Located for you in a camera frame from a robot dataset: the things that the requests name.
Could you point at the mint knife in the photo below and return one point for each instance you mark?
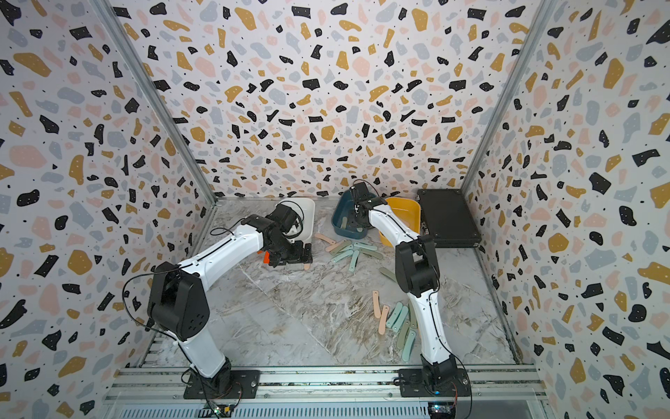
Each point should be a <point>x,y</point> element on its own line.
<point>342,255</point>
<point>402,317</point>
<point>394,316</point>
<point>354,261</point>
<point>364,247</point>

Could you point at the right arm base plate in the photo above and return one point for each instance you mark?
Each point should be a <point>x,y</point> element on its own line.
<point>413,383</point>

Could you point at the mint knife lowest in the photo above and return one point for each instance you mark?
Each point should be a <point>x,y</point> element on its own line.
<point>408,344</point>

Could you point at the dark teal storage box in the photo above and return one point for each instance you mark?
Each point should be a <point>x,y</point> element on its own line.
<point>343,207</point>

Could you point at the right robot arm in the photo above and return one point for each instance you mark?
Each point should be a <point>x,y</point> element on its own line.
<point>417,273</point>

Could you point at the aluminium front rail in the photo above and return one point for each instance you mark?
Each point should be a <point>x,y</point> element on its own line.
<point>481,391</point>

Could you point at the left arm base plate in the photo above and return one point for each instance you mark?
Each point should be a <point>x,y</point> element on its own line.
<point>229,384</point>

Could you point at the pink knife beside olive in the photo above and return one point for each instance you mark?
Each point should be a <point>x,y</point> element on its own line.
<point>376,304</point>

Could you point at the black case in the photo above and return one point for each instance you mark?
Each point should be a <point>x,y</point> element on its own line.
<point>447,219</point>

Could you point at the olive knife bottom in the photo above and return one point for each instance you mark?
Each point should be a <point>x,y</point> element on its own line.
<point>412,318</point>

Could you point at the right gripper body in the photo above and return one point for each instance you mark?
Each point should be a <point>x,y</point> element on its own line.
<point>354,220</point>

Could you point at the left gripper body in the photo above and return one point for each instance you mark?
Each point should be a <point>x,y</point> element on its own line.
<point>292,252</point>

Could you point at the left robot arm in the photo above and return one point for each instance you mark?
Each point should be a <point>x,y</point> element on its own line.
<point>178,306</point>

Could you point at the white storage box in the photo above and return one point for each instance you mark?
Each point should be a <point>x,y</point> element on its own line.
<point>298,215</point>

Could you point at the pink knife bottom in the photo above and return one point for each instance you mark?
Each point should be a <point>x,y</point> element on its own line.
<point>383,320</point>

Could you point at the yellow storage box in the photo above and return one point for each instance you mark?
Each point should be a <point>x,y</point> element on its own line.
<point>405,214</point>

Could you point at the olive knife lowest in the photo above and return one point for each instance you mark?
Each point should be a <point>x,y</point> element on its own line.
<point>402,336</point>

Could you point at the olive knife top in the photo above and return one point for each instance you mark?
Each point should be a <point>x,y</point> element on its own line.
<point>338,248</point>

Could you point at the pink knife top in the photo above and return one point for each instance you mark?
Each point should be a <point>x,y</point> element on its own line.
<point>325,239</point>

